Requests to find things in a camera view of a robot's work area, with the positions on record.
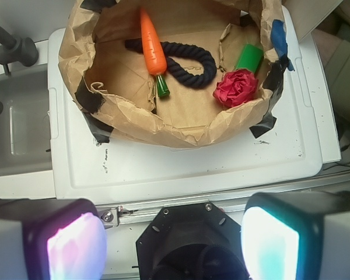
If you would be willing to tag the blue tape strip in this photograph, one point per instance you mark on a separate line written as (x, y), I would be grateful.
(278, 40)

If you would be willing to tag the red paper ball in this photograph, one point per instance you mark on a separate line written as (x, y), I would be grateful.
(236, 88)

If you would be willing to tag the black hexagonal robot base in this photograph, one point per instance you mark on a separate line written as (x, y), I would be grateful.
(197, 241)

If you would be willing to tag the orange toy carrot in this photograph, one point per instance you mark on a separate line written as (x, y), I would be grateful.
(154, 56)

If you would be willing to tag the green cylinder block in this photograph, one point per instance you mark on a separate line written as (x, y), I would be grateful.
(250, 58)

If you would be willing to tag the brown paper bag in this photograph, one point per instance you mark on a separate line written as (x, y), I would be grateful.
(112, 85)

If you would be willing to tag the white plastic bin lid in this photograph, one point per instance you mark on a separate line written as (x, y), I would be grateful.
(124, 171)

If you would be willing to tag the grey sink basin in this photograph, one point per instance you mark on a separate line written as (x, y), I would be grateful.
(24, 122)

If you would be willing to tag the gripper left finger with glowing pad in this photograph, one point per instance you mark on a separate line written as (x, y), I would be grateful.
(51, 239)

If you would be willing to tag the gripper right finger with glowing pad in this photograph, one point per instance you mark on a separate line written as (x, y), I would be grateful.
(297, 235)

